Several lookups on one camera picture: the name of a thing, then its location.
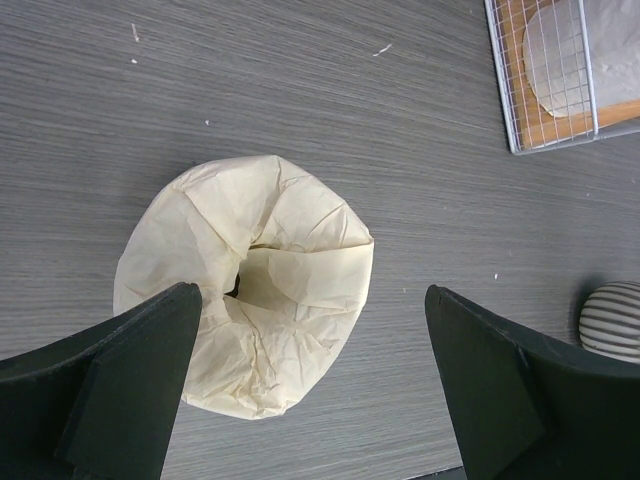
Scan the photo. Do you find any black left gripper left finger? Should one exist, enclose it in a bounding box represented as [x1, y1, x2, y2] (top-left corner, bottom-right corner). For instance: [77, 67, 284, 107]
[1, 283, 202, 479]

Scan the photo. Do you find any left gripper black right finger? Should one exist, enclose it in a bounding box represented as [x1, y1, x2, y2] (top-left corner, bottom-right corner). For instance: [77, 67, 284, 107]
[425, 285, 639, 479]

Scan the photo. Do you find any cream squashed paper towel roll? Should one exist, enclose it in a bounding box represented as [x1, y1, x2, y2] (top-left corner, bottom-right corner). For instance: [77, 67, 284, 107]
[113, 155, 374, 420]

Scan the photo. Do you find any grey ribbed mug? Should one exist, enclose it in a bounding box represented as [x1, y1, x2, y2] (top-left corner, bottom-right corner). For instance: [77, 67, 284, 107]
[578, 281, 640, 364]

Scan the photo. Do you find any white wire wooden shelf unit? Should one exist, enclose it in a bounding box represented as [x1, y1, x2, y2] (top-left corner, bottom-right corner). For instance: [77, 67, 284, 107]
[485, 1, 639, 154]

